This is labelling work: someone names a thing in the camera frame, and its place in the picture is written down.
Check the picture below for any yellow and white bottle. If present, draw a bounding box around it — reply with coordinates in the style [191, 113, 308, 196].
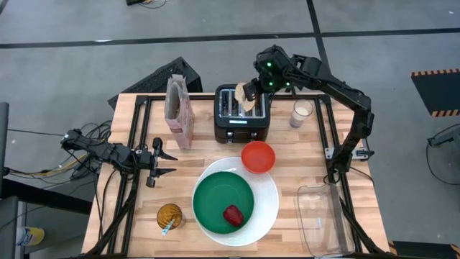
[15, 226, 46, 247]

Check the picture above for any amber ribbed glass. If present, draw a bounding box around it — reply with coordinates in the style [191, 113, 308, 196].
[155, 202, 185, 232]

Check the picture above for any white plate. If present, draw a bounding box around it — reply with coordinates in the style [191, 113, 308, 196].
[190, 156, 280, 247]

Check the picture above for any black hazard-striped floor mat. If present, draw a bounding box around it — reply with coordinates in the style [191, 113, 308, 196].
[410, 68, 460, 118]

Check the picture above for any clear plastic bin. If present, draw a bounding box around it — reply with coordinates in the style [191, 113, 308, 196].
[293, 182, 357, 258]

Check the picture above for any small hazard-striped floor mat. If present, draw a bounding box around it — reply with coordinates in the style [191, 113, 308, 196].
[387, 240, 460, 259]

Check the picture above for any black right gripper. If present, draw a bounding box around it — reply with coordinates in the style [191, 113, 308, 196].
[242, 44, 293, 103]

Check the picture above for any red bowl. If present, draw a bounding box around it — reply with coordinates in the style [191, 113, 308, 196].
[240, 140, 277, 175]

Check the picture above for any dark red toy fruit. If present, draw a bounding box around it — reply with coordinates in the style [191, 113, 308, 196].
[222, 204, 246, 228]

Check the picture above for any black stand with cable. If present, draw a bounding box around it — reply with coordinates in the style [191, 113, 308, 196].
[425, 123, 460, 187]

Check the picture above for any black four-slot toaster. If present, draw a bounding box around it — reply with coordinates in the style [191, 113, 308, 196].
[213, 83, 272, 145]

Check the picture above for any glass of milk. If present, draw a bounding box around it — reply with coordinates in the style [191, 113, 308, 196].
[289, 99, 315, 130]

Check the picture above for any black metal table frame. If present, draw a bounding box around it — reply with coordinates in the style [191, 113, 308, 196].
[93, 94, 388, 258]

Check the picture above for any green plate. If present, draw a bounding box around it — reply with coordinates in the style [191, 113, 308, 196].
[192, 171, 256, 235]

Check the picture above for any bundle of floor cables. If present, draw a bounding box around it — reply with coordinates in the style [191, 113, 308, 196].
[4, 120, 113, 181]

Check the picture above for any toasted bagel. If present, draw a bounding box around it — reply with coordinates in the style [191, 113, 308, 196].
[234, 81, 257, 113]

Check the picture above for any black perforated box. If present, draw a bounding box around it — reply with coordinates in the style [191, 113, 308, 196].
[107, 55, 204, 111]

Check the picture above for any spoon with blue-white handle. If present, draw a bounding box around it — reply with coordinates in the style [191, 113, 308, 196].
[160, 218, 177, 237]

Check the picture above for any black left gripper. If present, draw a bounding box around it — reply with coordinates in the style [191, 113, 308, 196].
[133, 137, 179, 188]

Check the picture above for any pink strawberry yogurt cereal box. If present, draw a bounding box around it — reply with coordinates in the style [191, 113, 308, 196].
[163, 73, 196, 150]

